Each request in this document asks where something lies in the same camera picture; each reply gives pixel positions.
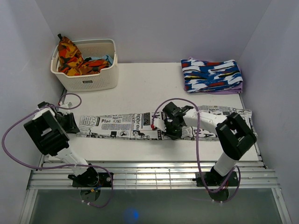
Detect newspaper print trousers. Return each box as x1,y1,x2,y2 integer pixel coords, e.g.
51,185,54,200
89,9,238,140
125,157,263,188
77,105,257,140

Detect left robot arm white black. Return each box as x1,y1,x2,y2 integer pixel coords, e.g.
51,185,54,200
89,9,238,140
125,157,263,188
24,102,100,187

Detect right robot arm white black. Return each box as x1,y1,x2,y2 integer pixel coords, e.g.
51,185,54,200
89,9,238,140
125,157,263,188
163,102,256,185

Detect orange camouflage trousers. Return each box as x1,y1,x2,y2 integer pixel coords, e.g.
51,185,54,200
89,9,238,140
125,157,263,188
57,34,111,77

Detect blue red white folded trousers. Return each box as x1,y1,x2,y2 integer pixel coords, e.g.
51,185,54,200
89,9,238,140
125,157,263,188
180,58,244,93

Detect cream perforated plastic basket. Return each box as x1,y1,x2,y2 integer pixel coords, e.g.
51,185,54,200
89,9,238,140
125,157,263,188
50,39,119,92

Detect light blue garment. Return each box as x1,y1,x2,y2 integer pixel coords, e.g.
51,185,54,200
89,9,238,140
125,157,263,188
84,55,114,65

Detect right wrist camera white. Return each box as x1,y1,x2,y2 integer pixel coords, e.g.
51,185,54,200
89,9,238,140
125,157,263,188
151,119,166,132

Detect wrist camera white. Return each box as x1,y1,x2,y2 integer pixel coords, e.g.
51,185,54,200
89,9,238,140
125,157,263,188
151,119,166,132
57,101,72,115

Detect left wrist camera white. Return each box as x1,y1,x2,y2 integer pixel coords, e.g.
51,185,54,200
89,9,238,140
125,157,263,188
57,101,72,115

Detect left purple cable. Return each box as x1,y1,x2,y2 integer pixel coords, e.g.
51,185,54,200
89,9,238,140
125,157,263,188
1,93,114,208

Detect purple cable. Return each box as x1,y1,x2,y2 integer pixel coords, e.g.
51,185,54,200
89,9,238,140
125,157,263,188
1,93,114,208
151,98,241,204

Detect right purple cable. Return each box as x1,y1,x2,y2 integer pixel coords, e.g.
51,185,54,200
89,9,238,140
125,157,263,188
151,98,241,204

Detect aluminium rail frame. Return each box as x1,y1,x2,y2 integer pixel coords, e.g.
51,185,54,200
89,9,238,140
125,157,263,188
19,93,292,224

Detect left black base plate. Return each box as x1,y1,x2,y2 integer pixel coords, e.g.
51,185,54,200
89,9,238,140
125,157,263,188
68,172,114,188

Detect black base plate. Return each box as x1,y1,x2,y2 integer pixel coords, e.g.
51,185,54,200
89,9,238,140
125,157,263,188
193,171,239,187
68,172,114,188

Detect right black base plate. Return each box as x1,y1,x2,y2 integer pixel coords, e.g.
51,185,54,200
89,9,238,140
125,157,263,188
193,171,239,187

